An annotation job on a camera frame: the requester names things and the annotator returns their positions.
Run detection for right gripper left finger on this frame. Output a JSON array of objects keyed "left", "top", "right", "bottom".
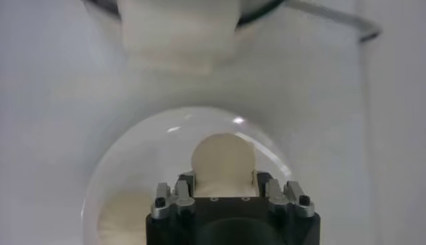
[{"left": 151, "top": 171, "right": 196, "bottom": 220}]

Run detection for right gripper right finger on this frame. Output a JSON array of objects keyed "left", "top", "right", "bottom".
[{"left": 256, "top": 171, "right": 316, "bottom": 219}]

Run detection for white steamed baozi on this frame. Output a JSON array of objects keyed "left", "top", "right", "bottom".
[{"left": 191, "top": 132, "right": 258, "bottom": 198}]

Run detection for steel perforated steamer tray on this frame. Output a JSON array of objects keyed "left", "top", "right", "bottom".
[{"left": 81, "top": 0, "right": 287, "bottom": 73}]

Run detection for white round plate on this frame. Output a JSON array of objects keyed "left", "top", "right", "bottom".
[{"left": 81, "top": 106, "right": 294, "bottom": 245}]

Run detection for white electric pot base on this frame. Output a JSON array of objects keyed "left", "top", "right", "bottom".
[{"left": 86, "top": 0, "right": 333, "bottom": 101}]

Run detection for dark pot power cord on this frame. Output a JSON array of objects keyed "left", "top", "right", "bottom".
[{"left": 285, "top": 0, "right": 382, "bottom": 43}]

